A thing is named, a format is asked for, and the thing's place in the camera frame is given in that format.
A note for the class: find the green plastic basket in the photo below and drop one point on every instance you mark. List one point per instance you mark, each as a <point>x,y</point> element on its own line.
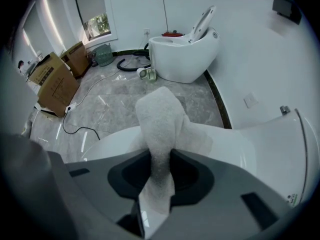
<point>103,56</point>

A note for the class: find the egg-shaped white toilet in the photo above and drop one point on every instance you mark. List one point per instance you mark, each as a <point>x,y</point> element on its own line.
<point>182,59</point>

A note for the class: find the white wall socket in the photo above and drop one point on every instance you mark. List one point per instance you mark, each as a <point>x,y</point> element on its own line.
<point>146,31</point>

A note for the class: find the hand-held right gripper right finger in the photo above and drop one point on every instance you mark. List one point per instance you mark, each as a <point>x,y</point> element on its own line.
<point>192,181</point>

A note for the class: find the window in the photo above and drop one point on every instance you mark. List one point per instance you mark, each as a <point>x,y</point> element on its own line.
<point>97,26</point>

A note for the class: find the white cup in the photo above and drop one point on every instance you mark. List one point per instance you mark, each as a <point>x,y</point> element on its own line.
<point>141,73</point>

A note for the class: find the plain brown cardboard box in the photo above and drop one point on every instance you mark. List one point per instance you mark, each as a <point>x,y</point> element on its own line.
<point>76,59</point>

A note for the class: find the white fluffy cloth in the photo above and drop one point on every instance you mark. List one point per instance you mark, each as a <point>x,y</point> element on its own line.
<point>160,124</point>

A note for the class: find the white power strip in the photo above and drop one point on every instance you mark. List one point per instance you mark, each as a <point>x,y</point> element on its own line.
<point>71,108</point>

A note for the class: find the metal water valve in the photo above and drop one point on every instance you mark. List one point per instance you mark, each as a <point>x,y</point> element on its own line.
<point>284,109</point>

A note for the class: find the white toilet with tank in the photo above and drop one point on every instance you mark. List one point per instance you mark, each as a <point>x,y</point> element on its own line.
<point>275,146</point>

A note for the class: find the pale green plastic container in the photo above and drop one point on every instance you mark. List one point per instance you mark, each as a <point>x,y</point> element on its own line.
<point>151,76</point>

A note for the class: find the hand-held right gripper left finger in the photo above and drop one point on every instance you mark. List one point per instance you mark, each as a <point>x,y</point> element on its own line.
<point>130,176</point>

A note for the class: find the white wall switch plate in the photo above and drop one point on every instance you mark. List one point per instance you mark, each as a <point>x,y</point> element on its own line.
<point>250,100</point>

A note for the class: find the empty black paper holder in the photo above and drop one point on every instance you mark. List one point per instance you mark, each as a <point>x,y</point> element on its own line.
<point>285,7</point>

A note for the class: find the grey roller blind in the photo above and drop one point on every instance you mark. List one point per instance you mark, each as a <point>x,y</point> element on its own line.
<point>90,1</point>

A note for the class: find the red vacuum cleaner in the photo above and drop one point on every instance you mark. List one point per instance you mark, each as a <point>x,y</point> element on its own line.
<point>172,33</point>

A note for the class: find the printed open cardboard box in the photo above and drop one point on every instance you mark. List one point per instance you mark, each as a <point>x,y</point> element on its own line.
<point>55,86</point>

